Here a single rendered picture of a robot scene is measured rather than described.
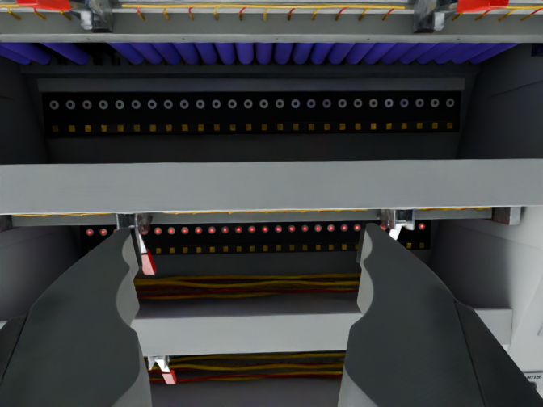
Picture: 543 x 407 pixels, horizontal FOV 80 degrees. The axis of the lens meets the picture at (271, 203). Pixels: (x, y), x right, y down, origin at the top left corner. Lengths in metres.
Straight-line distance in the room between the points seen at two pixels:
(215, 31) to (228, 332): 0.31
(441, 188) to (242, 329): 0.26
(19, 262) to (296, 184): 0.37
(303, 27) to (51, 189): 0.27
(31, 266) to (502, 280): 0.61
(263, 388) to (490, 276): 0.40
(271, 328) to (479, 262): 0.30
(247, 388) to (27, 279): 0.38
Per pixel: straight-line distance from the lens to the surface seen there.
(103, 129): 0.48
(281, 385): 0.66
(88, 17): 0.31
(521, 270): 0.48
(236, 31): 0.32
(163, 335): 0.43
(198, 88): 0.45
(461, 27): 0.36
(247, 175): 0.30
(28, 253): 0.54
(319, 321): 0.41
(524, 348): 0.53
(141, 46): 0.37
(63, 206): 0.35
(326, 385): 0.66
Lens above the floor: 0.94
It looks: 26 degrees up
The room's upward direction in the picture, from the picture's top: 180 degrees counter-clockwise
